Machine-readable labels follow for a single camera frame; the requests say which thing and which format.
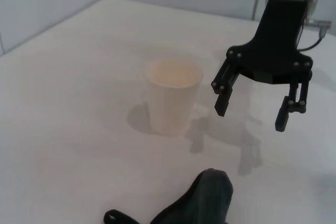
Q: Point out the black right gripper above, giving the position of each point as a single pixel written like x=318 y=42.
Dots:
x=278 y=45

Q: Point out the white paper cup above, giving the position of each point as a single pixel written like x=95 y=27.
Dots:
x=170 y=103

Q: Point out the dark rag with loop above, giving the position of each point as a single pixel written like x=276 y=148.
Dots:
x=199 y=203

